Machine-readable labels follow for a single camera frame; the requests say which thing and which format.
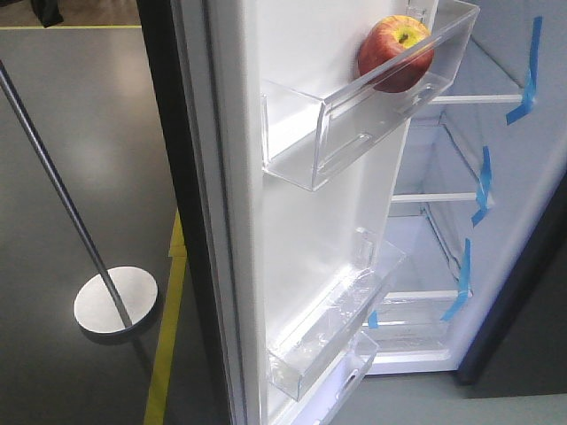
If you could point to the fridge door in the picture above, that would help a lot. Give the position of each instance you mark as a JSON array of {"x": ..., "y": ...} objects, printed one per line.
[{"x": 249, "y": 244}]

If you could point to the red apple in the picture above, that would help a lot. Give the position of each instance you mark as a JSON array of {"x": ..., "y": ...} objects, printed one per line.
[{"x": 387, "y": 40}]

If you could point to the dark grey fridge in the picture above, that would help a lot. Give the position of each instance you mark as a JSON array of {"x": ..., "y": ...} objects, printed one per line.
[{"x": 436, "y": 196}]

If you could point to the clear upper door bin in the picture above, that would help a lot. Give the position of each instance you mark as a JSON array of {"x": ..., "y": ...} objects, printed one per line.
[{"x": 319, "y": 115}]

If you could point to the clear door bin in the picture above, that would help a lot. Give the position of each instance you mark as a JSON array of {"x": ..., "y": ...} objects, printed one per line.
[
  {"x": 336, "y": 384},
  {"x": 319, "y": 115},
  {"x": 301, "y": 346}
]

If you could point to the blue tape strip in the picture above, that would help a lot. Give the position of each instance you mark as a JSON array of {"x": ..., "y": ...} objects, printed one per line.
[
  {"x": 463, "y": 285},
  {"x": 531, "y": 79},
  {"x": 484, "y": 187},
  {"x": 373, "y": 320}
]

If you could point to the clear middle door bin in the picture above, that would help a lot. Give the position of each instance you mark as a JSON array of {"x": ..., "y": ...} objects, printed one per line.
[{"x": 301, "y": 346}]

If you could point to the metal floor stand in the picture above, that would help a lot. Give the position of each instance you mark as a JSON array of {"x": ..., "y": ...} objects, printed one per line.
[{"x": 115, "y": 300}]

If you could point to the clear lower door bin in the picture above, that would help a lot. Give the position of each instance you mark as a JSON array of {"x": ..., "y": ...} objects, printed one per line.
[{"x": 336, "y": 384}]

